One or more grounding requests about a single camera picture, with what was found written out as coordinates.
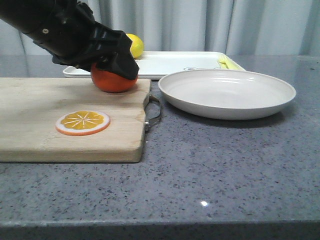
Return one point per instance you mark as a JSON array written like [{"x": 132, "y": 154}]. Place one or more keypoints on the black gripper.
[{"x": 73, "y": 37}]

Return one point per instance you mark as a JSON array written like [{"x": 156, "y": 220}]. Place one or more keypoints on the orange mandarin fruit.
[{"x": 110, "y": 82}]

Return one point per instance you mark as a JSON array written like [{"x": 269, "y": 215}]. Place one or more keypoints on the beige round plate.
[{"x": 234, "y": 95}]

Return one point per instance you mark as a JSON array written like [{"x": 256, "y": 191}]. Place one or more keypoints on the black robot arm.
[{"x": 25, "y": 15}]

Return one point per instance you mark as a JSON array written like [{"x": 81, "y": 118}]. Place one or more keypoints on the yellow lemon near tray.
[{"x": 137, "y": 45}]

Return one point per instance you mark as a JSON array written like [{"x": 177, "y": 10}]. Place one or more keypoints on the white rectangular tray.
[{"x": 156, "y": 64}]

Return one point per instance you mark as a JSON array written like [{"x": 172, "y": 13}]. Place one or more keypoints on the orange slice toy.
[{"x": 82, "y": 123}]

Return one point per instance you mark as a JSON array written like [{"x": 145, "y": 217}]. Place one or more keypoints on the yellow plastic fork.
[{"x": 226, "y": 63}]

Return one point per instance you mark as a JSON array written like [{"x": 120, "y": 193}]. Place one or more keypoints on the wooden cutting board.
[{"x": 30, "y": 107}]

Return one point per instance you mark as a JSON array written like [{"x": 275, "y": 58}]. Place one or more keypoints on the grey curtain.
[{"x": 233, "y": 27}]

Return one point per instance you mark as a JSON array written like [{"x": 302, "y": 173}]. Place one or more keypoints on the metal cutting board handle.
[{"x": 152, "y": 109}]

